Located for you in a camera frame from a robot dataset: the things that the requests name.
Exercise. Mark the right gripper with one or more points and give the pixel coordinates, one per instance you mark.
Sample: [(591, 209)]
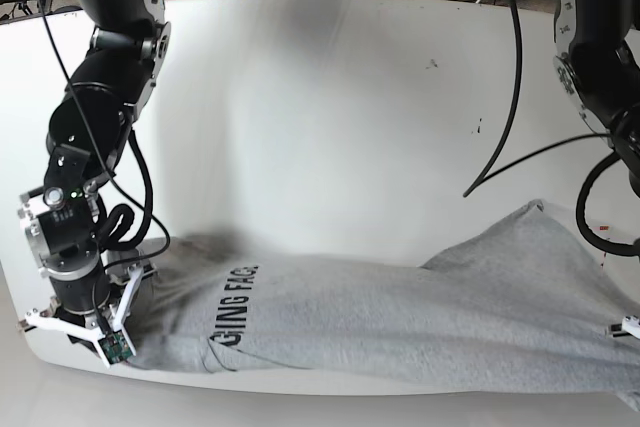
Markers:
[(92, 296)]

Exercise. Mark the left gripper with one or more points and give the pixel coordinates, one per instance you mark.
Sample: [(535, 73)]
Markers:
[(628, 327)]

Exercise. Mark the grey T-shirt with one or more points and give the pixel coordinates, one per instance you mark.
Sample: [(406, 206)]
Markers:
[(521, 308)]

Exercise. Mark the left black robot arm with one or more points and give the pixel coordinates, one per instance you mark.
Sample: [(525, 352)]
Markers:
[(598, 71)]

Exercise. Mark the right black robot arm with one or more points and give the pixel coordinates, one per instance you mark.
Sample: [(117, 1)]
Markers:
[(92, 146)]

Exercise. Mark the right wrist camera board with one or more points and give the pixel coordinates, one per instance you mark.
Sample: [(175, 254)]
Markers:
[(116, 347)]

